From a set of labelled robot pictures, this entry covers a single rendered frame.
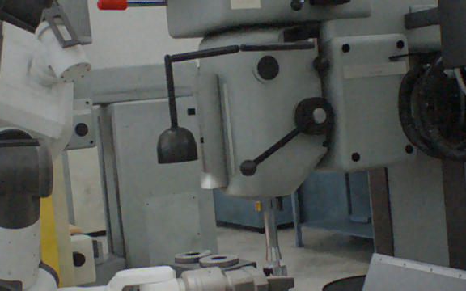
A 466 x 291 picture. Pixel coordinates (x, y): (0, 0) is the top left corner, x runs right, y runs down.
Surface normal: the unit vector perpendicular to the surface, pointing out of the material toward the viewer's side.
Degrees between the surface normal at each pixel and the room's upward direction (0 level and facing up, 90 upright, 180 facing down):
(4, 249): 113
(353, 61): 90
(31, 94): 58
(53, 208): 90
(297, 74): 90
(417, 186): 90
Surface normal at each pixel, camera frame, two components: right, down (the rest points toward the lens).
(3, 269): -0.15, 0.46
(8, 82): 0.60, -0.57
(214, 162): 0.47, 0.00
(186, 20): -0.88, 0.11
